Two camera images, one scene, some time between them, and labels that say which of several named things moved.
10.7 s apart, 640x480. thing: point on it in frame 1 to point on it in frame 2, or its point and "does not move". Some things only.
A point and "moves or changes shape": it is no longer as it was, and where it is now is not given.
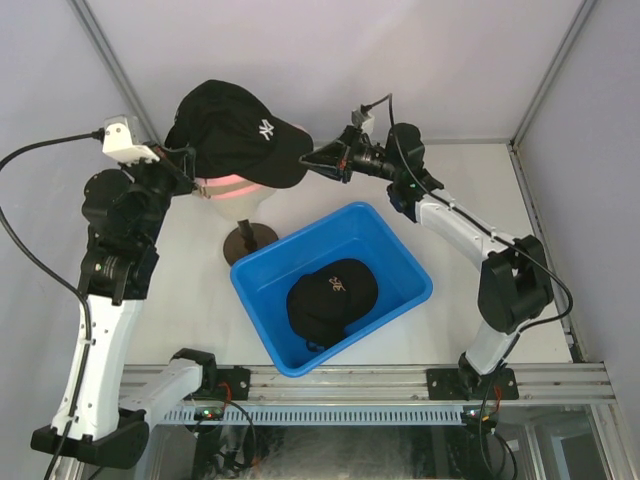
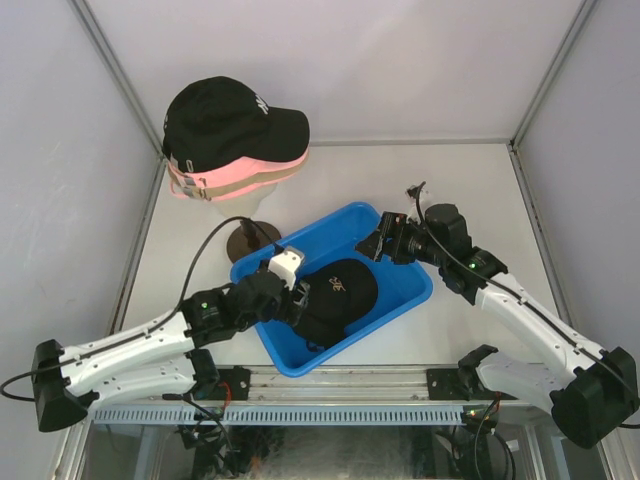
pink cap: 232,186 to 243,170
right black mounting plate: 449,384 does not move
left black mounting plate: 232,384 does not move
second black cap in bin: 322,305 does not move
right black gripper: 336,159 to 394,225
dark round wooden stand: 245,238 does not move
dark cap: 229,134 moves or changes shape
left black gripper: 181,164 to 289,312
